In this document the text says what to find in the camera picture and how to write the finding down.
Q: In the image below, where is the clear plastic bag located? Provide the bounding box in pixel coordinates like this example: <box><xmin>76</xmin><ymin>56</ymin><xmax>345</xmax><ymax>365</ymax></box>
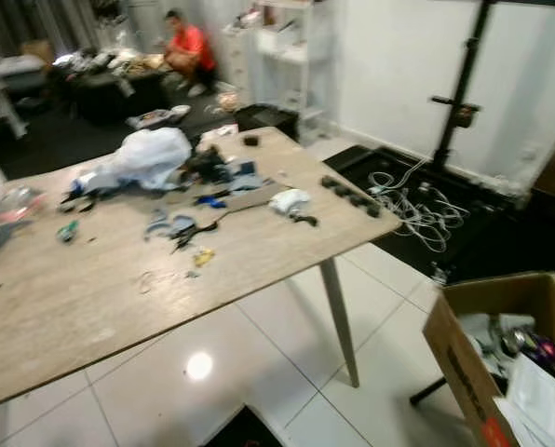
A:
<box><xmin>0</xmin><ymin>185</ymin><xmax>47</xmax><ymax>226</ymax></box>

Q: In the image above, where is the small green scrap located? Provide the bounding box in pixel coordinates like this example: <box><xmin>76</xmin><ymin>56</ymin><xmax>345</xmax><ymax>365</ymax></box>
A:
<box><xmin>57</xmin><ymin>220</ymin><xmax>80</xmax><ymax>244</ymax></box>

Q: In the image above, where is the grey folding table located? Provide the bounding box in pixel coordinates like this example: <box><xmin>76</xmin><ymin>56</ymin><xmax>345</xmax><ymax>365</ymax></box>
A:
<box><xmin>0</xmin><ymin>55</ymin><xmax>51</xmax><ymax>142</ymax></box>

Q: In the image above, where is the light wooden table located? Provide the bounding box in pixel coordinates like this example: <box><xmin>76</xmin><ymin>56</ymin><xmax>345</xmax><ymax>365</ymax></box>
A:
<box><xmin>0</xmin><ymin>128</ymin><xmax>402</xmax><ymax>411</ymax></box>

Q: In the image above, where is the black cluttered low table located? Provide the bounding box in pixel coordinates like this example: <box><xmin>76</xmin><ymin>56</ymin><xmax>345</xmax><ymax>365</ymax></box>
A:
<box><xmin>52</xmin><ymin>50</ymin><xmax>169</xmax><ymax>123</ymax></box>

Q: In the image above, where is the grey crumpled wrapper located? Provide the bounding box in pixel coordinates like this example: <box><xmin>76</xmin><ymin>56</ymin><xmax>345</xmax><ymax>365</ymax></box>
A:
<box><xmin>144</xmin><ymin>209</ymin><xmax>197</xmax><ymax>242</ymax></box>

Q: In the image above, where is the white plastic bag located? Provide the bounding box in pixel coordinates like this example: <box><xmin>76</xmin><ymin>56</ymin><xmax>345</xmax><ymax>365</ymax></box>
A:
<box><xmin>113</xmin><ymin>128</ymin><xmax>194</xmax><ymax>191</ymax></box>

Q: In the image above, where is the white tray with items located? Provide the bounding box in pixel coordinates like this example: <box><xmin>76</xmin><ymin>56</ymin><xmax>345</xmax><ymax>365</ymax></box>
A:
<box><xmin>126</xmin><ymin>104</ymin><xmax>192</xmax><ymax>130</ymax></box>

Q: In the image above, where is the small yellow scrap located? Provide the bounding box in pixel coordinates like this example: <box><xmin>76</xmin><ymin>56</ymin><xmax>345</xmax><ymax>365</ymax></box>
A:
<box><xmin>191</xmin><ymin>247</ymin><xmax>217</xmax><ymax>268</ymax></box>

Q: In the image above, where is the small blue wrapper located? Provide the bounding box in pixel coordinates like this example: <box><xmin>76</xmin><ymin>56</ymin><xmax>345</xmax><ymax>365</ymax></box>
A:
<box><xmin>193</xmin><ymin>193</ymin><xmax>228</xmax><ymax>209</ymax></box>

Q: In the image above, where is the person in red shirt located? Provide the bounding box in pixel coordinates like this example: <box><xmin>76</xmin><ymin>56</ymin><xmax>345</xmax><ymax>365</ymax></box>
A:
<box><xmin>163</xmin><ymin>9</ymin><xmax>219</xmax><ymax>98</ymax></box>

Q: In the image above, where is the crumpled white paper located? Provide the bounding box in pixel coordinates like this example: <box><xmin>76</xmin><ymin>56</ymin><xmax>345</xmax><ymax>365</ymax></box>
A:
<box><xmin>267</xmin><ymin>188</ymin><xmax>314</xmax><ymax>218</ymax></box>

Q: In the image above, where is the white shelf unit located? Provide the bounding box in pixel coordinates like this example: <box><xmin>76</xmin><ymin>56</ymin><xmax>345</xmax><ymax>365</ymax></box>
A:
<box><xmin>224</xmin><ymin>0</ymin><xmax>335</xmax><ymax>141</ymax></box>

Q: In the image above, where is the row of black blocks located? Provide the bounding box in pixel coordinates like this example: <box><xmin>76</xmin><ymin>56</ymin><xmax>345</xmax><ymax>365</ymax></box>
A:
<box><xmin>318</xmin><ymin>173</ymin><xmax>384</xmax><ymax>219</ymax></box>

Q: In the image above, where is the brown cardboard box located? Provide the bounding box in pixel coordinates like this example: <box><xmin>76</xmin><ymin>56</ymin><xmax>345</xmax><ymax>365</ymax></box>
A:
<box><xmin>423</xmin><ymin>272</ymin><xmax>555</xmax><ymax>447</ymax></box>

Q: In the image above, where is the black tripod pole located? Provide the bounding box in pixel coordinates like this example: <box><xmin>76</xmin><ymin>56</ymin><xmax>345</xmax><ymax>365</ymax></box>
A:
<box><xmin>430</xmin><ymin>0</ymin><xmax>498</xmax><ymax>169</ymax></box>

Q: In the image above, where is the black floor mat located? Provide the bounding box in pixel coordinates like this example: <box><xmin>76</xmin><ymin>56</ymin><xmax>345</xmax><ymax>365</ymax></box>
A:
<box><xmin>323</xmin><ymin>143</ymin><xmax>555</xmax><ymax>286</ymax></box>

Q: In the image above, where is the purple round item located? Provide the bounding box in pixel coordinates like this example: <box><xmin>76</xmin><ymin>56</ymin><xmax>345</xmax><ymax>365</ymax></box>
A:
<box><xmin>505</xmin><ymin>328</ymin><xmax>555</xmax><ymax>370</ymax></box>

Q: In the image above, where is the white paper sheet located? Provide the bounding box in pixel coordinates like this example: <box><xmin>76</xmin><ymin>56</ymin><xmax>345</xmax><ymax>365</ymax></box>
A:
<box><xmin>495</xmin><ymin>353</ymin><xmax>555</xmax><ymax>447</ymax></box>

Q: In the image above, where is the black device with cables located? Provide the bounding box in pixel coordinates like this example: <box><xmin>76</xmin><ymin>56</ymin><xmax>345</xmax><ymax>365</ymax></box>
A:
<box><xmin>183</xmin><ymin>146</ymin><xmax>233</xmax><ymax>185</ymax></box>

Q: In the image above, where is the white cable tangle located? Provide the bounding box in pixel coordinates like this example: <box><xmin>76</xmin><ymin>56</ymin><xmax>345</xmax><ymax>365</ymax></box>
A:
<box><xmin>365</xmin><ymin>158</ymin><xmax>471</xmax><ymax>254</ymax></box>

